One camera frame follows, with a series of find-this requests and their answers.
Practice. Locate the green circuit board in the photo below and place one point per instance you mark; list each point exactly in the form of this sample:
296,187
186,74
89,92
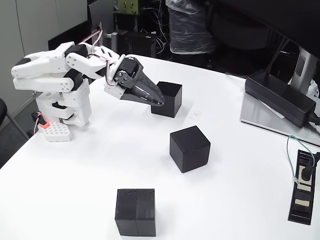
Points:
128,7

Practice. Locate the black smooth rounded cube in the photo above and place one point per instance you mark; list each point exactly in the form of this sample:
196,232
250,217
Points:
190,150

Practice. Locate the plastic-wrapped black bin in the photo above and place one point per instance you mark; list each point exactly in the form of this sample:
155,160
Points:
187,27

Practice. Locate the black power adapter brick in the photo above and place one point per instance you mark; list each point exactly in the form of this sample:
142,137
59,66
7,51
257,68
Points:
277,97

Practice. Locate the large black monitor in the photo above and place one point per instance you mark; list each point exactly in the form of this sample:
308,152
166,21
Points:
275,17

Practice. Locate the silver monitor stand neck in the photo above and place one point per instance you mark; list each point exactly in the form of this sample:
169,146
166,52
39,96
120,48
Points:
303,67

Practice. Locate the black chair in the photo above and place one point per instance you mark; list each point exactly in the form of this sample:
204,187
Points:
2,110

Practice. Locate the black cube with seam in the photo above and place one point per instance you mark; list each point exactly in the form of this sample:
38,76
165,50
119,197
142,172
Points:
136,212

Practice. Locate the white perforated clamp block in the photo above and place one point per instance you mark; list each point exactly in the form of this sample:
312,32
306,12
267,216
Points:
57,131

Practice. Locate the black power strip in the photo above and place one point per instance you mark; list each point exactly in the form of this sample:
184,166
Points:
301,200

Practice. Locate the silver monitor base plate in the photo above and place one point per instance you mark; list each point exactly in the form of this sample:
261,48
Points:
255,112

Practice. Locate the silver metal post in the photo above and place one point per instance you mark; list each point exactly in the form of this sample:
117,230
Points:
113,42

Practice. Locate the black plain cube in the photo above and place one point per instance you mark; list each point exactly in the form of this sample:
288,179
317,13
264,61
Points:
172,100

